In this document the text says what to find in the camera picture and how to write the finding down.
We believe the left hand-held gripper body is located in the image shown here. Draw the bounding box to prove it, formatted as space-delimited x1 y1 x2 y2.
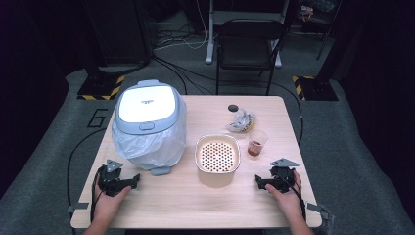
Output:
97 159 132 198

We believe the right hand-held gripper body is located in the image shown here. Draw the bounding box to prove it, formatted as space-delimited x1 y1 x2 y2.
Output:
269 158 300 194

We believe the white plastic bin bag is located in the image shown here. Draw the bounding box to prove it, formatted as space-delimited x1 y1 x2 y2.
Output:
111 109 188 170

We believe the clear plastic cup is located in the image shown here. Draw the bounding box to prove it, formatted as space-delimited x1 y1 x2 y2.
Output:
248 129 269 158

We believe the beige container with perforated strainer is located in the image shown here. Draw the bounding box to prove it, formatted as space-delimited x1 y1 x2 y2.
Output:
194 134 241 189

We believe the white and grey pedal bin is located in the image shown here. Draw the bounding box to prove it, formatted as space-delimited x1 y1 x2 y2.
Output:
111 79 188 176

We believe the person's left hand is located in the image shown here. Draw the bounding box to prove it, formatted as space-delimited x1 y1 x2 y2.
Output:
94 186 132 223

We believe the person's right hand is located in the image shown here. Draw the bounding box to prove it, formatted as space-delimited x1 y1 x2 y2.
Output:
264 170 304 218

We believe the grey tape strip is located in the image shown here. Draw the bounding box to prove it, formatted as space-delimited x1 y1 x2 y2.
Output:
66 202 90 213
305 202 331 220

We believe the black stand with striped base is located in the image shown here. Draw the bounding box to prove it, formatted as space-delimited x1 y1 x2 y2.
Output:
291 0 347 102
76 0 126 101

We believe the black folding chair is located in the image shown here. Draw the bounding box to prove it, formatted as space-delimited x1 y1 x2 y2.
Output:
214 18 286 96

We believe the black cabinet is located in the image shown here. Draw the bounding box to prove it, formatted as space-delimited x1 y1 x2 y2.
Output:
93 0 154 67

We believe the left hand-held gripper cable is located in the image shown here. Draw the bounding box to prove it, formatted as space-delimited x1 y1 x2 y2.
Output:
90 167 106 223

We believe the hand-held gripper cable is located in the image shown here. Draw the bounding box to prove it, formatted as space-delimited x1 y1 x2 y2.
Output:
277 171 308 220
90 167 106 223

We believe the right hand-held gripper cable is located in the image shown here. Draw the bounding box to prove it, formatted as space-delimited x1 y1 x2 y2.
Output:
277 171 308 220

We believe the black floor cable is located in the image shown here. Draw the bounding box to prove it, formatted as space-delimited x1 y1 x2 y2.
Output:
269 81 305 147
66 126 110 235

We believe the white floor cable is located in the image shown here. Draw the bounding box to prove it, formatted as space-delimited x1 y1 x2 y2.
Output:
153 0 210 52

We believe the white metal desk frame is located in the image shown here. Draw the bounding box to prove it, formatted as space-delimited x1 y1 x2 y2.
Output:
204 0 292 69

